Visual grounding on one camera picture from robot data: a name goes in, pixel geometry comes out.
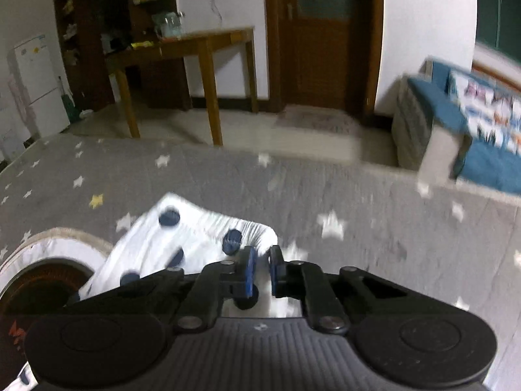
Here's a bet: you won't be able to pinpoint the printed sofa cushion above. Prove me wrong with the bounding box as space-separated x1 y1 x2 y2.
445 67 521 149

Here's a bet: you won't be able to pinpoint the dark green window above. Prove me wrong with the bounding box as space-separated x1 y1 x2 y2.
474 0 521 60

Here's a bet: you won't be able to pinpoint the grey door mat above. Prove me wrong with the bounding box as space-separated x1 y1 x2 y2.
277 105 359 136

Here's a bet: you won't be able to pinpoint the dark wooden shelf cabinet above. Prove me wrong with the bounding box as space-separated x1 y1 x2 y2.
53 0 192 112

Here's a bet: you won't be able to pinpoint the wooden table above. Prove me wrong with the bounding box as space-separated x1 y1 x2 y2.
105 26 259 146

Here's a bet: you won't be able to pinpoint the green broom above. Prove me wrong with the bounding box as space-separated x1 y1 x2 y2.
59 77 82 123

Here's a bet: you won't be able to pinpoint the clear glass jars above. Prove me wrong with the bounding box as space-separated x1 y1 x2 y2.
151 11 186 40

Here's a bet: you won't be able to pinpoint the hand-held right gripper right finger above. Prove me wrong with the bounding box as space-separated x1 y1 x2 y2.
269 245 461 334

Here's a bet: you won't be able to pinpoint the white refrigerator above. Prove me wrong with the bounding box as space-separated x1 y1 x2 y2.
7 35 71 139

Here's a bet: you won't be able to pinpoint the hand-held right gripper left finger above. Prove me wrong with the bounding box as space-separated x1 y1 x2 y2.
81 247 259 333

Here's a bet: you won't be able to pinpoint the grey star-print bed sheet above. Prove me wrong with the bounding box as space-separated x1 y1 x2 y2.
0 132 521 391

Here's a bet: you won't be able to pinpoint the blue sofa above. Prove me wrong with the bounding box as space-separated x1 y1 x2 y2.
391 58 521 196

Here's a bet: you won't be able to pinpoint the white blue-dotted garment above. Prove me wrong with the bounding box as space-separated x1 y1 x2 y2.
18 193 304 387

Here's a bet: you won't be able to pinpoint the brown wooden door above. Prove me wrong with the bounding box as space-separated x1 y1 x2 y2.
264 0 385 115

